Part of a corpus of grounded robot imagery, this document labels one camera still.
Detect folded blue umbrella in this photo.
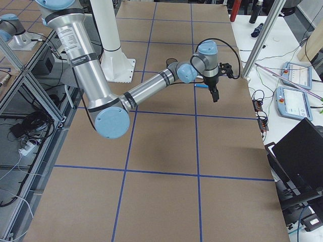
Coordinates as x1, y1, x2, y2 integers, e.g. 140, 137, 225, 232
250, 23, 264, 38

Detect blue highlighter pen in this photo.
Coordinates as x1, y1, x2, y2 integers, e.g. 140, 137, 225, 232
195, 84, 208, 88

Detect black mesh pen holder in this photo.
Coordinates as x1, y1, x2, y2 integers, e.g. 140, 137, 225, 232
166, 58, 177, 67

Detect black bottle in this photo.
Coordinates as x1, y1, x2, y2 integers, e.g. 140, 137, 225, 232
249, 0, 263, 24

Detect reacher grabber stick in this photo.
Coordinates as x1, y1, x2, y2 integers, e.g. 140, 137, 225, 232
255, 63, 323, 102

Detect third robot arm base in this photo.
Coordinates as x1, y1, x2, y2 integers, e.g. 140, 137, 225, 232
1, 14, 37, 51

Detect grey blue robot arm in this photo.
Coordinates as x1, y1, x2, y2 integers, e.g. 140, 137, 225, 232
38, 1, 219, 139

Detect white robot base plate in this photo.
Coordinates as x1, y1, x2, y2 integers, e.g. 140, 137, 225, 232
101, 50, 136, 83

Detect lower teach pendant tablet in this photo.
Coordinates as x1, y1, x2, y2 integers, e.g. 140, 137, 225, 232
276, 87, 313, 121

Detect aluminium frame post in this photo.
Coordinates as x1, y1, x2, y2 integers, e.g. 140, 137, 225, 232
242, 0, 286, 79

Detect aluminium frame rack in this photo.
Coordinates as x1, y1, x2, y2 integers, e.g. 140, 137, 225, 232
1, 31, 80, 241

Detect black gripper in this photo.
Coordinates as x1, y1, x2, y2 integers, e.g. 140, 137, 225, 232
203, 76, 220, 102

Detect red cylinder bottle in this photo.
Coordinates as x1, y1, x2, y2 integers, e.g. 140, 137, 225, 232
230, 0, 241, 22

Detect teach pendant tablet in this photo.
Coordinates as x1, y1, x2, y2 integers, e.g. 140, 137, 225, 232
281, 62, 312, 90
276, 87, 313, 121

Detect black laptop computer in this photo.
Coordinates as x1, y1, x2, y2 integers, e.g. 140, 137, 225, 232
265, 118, 322, 189

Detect upper teach pendant tablet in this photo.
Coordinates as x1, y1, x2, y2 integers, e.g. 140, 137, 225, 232
281, 62, 312, 90

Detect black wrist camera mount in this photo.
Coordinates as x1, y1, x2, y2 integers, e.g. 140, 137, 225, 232
218, 63, 234, 79

